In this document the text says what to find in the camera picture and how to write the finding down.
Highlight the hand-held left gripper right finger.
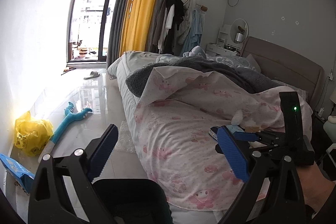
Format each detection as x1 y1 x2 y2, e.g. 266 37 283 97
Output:
217 126 306 224

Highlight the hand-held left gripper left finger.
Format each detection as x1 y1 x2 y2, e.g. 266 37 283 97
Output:
28 124 119 224

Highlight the light blue tissue pack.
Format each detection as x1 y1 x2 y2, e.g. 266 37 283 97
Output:
209 125 246 141

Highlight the white tissue wad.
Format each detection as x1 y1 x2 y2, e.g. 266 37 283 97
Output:
232 110 246 125

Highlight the black trash bin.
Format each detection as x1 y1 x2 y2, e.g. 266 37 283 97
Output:
93 178 172 224

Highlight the person's right forearm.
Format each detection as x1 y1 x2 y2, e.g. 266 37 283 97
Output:
297 164 336 216

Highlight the bubble wrap sheet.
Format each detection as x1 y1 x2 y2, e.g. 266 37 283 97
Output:
115 121 137 153

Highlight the dark nightstand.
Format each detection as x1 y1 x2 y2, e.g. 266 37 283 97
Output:
311 111 329 161

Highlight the pale green bedside object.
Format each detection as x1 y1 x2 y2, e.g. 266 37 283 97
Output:
322 115 336 136

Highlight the pink printed duvet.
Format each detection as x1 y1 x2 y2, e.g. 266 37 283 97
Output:
134 68 313 210

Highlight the teal dinosaur claw toy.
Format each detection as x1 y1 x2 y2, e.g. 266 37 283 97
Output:
38 102 93 162

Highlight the upholstered bed headboard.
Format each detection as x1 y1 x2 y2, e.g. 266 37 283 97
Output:
240 36 324 109

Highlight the grey pillow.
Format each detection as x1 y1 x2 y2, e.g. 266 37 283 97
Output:
245 54 262 73

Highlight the white quilted bedding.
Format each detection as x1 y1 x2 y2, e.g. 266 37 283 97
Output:
107 51 163 122

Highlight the yellow plastic bag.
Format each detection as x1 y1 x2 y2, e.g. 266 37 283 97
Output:
14 111 54 157

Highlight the white slipper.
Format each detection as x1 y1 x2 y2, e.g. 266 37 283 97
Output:
84 71 101 80

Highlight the patterned pillow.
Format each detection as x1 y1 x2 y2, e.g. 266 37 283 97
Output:
210 55 253 67

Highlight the grey fleece blanket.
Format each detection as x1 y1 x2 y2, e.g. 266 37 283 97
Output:
125 56 280 97

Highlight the blue paper packet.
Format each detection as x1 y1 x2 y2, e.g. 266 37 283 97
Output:
0 153 35 193

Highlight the white vanity desk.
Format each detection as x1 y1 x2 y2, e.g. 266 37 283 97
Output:
206 43 242 57

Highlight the light blue plush blanket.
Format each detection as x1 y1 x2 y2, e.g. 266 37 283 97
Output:
183 46 208 58

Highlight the silver desk lamp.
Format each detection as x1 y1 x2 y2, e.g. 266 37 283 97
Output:
234 32 245 52

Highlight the white desk shelf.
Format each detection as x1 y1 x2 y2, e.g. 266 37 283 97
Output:
217 26 233 46

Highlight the round white mirror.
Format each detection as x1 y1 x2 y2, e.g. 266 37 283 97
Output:
230 18 249 45

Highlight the light blue hanging garment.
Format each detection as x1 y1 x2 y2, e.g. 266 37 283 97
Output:
182 9 204 55

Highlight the beige hanging jacket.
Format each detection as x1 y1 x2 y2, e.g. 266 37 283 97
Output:
178 0 196 45

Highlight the grey curtain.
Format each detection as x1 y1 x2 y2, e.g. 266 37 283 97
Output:
106 0 142 69

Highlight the white hanging shirt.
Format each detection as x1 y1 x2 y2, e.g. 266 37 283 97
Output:
158 4 175 46

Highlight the clothes rack rod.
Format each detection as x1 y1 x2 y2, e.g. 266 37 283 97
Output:
163 0 208 12

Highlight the black framed balcony door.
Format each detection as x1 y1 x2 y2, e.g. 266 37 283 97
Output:
67 0 132 63

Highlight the yellow curtain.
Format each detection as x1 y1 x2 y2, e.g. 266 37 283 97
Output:
119 0 168 56

